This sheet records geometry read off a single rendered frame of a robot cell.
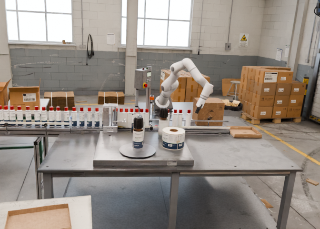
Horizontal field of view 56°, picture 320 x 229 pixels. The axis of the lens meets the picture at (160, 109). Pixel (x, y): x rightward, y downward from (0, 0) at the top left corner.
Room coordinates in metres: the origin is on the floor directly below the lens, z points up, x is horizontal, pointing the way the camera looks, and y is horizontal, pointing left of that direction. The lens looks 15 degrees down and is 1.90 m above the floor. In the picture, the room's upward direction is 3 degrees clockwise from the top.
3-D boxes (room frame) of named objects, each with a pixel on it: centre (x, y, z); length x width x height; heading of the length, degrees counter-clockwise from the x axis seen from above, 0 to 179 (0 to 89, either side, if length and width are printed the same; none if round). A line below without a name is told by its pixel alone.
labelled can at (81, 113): (2.88, 0.78, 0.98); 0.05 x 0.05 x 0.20
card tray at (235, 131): (3.09, -0.92, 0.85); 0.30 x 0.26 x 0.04; 97
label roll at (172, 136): (2.51, -0.13, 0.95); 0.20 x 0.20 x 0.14
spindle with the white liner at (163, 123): (2.70, -0.04, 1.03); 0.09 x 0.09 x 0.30
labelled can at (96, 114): (2.90, 0.63, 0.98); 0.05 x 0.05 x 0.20
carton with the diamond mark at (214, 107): (3.35, -0.55, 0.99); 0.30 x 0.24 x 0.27; 98
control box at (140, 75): (3.04, 0.19, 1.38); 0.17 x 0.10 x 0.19; 152
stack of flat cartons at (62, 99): (6.59, 2.28, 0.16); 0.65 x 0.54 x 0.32; 109
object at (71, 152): (2.88, -0.07, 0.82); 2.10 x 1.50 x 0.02; 97
